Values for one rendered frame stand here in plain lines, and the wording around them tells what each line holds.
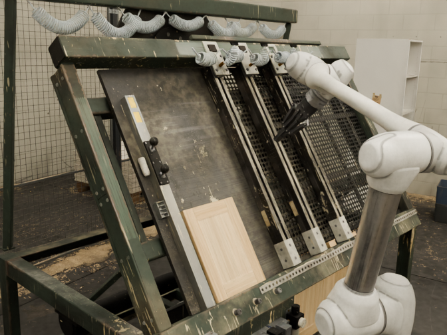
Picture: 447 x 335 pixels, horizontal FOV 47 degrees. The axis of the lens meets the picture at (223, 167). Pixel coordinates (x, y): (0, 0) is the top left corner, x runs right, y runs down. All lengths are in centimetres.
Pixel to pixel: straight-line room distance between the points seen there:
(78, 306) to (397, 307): 133
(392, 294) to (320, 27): 618
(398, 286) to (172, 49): 143
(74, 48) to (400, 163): 131
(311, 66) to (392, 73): 409
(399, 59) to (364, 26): 170
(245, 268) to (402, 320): 71
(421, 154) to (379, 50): 447
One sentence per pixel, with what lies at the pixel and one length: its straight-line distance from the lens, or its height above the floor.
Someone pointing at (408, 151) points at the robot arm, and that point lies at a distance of 158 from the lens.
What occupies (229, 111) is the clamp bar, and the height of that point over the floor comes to 160.
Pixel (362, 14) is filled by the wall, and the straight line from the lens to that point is 759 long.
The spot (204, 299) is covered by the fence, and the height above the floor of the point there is 93.
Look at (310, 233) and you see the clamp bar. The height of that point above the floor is 100.
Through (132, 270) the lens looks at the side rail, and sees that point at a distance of 197.
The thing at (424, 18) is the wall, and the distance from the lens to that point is 737.
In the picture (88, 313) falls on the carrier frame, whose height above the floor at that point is 79.
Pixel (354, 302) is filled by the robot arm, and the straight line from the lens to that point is 179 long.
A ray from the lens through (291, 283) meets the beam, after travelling 245.
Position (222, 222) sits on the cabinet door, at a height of 115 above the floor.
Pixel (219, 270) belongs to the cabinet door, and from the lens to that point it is 221.
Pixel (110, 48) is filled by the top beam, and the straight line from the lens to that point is 226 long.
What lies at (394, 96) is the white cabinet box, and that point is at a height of 143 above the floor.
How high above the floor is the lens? 191
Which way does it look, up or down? 13 degrees down
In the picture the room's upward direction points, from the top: 2 degrees clockwise
